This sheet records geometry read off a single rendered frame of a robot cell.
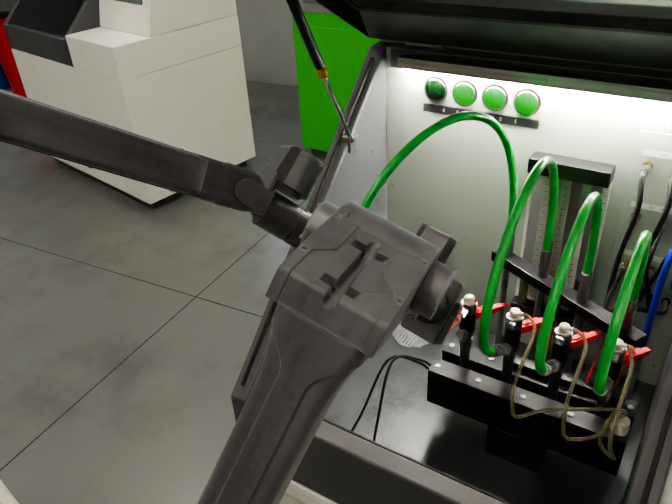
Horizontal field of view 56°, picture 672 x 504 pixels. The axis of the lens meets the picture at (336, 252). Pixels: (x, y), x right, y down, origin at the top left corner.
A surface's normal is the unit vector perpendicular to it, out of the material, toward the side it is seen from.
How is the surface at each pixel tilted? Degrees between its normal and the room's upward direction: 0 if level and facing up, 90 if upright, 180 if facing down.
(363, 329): 66
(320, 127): 90
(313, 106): 90
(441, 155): 90
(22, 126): 76
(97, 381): 0
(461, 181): 90
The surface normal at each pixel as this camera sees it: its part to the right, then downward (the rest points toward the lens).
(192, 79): 0.75, 0.33
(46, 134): 0.51, 0.22
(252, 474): -0.29, 0.15
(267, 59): -0.46, 0.50
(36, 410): -0.05, -0.84
